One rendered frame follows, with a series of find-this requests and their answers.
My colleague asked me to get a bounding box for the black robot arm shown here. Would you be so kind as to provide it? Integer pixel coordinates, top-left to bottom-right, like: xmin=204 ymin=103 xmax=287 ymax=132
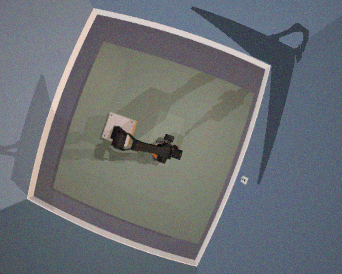
xmin=110 ymin=126 xmax=183 ymax=160

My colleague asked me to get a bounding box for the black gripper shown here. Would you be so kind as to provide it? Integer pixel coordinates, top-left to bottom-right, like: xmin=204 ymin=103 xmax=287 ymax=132
xmin=156 ymin=134 xmax=174 ymax=164

